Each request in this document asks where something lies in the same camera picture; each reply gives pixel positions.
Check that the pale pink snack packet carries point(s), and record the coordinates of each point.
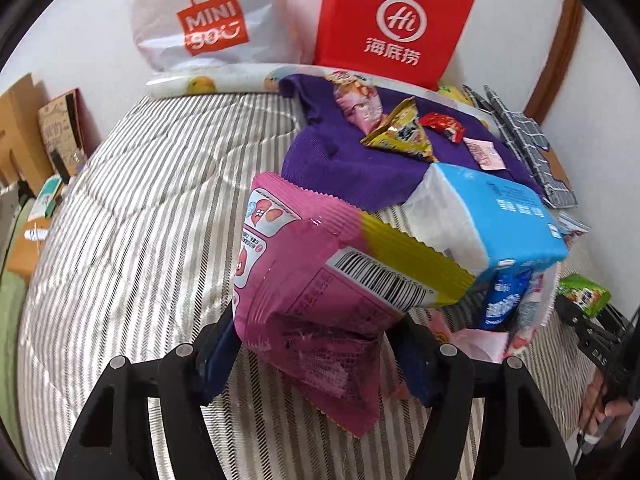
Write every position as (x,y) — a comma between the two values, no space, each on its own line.
(480,345)

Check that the white tube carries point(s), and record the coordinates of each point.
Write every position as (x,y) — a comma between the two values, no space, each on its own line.
(37,233)

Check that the white plastic shopping bag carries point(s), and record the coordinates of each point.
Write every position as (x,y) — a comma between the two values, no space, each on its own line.
(260,35)

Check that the green blanket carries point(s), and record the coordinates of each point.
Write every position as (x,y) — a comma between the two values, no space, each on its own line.
(10,335)

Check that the strawberry print snack packet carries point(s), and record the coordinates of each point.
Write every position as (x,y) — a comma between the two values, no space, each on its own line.
(535,310)

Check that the green white box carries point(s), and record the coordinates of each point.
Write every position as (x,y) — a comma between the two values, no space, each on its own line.
(47,195)

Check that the small white printed packet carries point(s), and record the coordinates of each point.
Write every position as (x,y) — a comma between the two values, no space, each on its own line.
(572,227)

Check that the grey striped bed quilt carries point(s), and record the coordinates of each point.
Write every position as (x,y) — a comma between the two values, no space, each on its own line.
(150,210)

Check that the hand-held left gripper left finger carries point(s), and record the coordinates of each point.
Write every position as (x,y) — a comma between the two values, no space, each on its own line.
(220,365)

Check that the printed paper roll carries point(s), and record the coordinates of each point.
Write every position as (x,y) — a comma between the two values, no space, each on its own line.
(225,80)

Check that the purple towel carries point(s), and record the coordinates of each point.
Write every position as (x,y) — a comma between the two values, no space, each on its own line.
(340,160)

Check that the blue snack packet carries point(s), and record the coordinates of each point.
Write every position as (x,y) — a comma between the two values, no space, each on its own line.
(505,300)

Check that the panda print snack packet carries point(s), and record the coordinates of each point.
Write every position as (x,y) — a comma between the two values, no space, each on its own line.
(357,102)

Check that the person's right hand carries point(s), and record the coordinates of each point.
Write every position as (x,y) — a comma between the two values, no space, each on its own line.
(592,410)

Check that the blue tissue pack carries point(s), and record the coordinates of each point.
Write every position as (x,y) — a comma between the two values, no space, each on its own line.
(500,220)

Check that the brown wooden door frame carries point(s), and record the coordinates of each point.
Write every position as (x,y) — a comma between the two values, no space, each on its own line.
(560,45)

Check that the small pink sachet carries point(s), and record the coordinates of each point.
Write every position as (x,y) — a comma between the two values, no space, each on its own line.
(482,152)

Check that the printed brown box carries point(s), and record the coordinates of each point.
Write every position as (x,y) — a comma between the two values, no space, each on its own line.
(55,125)

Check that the pink snack bag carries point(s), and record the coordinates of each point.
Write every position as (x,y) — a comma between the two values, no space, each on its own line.
(310,270)

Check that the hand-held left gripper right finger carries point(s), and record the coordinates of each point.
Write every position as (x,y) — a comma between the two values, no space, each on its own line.
(417,370)

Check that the wooden headboard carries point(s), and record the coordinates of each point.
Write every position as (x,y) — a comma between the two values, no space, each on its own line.
(20,110)

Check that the wooden nightstand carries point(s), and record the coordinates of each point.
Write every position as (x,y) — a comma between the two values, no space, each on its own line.
(22,260)

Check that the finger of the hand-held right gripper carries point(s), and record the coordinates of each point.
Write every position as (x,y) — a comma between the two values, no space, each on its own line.
(627,322)
(585,330)

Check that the red paper bag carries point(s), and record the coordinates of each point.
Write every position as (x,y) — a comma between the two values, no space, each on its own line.
(360,10)

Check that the yellow triangular snack packet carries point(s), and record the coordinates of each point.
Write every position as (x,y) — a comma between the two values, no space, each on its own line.
(400,135)

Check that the green snack packet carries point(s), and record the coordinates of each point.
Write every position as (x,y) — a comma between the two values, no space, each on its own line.
(582,294)

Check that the red candy packet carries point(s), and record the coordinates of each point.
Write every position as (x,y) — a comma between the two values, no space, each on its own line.
(442,125)

